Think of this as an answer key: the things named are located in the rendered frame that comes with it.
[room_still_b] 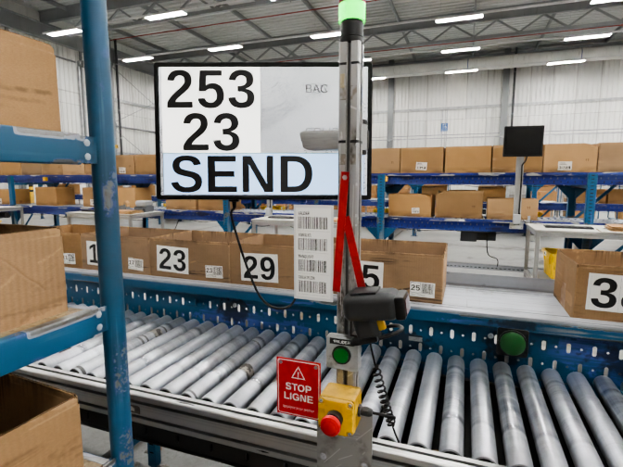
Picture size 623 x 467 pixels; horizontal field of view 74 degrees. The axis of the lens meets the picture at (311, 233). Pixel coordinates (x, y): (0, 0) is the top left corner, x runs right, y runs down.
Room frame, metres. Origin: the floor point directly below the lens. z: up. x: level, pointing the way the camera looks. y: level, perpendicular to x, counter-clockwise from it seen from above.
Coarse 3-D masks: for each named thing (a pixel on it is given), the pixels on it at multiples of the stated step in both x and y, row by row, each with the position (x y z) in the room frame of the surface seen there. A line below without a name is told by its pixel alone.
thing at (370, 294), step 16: (368, 288) 0.77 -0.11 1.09; (384, 288) 0.77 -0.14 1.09; (352, 304) 0.74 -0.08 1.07; (368, 304) 0.73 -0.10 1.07; (384, 304) 0.72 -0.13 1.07; (400, 304) 0.71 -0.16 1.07; (352, 320) 0.74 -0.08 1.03; (368, 320) 0.73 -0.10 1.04; (384, 320) 0.72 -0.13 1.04; (400, 320) 0.72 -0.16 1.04; (368, 336) 0.74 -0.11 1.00
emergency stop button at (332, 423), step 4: (324, 416) 0.72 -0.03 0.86; (328, 416) 0.72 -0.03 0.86; (332, 416) 0.71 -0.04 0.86; (324, 420) 0.71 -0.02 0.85; (328, 420) 0.71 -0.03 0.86; (332, 420) 0.71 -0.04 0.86; (336, 420) 0.71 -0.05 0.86; (324, 424) 0.71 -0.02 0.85; (328, 424) 0.71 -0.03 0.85; (332, 424) 0.71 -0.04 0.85; (336, 424) 0.71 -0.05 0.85; (340, 424) 0.71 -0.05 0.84; (324, 428) 0.71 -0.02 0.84; (328, 428) 0.71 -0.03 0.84; (332, 428) 0.71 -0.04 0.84; (336, 428) 0.70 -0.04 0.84; (340, 428) 0.71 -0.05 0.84; (324, 432) 0.71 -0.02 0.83; (328, 432) 0.71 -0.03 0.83; (332, 432) 0.71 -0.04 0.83; (336, 432) 0.70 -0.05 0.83
